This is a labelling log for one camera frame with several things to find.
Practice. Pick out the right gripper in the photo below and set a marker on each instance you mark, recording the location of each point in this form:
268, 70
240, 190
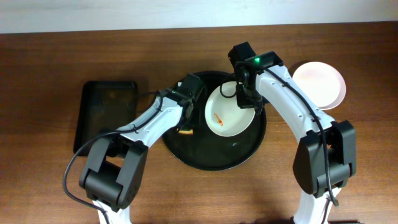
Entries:
246, 100

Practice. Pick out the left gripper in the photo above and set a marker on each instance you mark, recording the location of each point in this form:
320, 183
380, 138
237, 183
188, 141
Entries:
189, 116

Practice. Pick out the white plate with ketchup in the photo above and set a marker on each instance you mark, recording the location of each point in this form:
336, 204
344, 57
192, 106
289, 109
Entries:
224, 117

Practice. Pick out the orange green sponge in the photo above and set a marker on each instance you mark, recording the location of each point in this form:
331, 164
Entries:
185, 132

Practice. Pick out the pink plate with ketchup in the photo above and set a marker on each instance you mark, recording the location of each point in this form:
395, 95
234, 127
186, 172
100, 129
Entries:
318, 80

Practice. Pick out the light blue plate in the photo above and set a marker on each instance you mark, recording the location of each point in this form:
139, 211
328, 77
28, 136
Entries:
330, 102

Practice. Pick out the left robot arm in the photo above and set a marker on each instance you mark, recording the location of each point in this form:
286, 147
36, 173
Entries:
115, 164

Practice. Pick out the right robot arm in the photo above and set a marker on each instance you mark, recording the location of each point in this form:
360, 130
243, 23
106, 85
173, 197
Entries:
326, 153

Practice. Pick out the round black tray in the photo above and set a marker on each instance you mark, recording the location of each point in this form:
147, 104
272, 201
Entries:
205, 150

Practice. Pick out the rectangular black tray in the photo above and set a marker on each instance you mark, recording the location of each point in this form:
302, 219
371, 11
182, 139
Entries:
105, 106

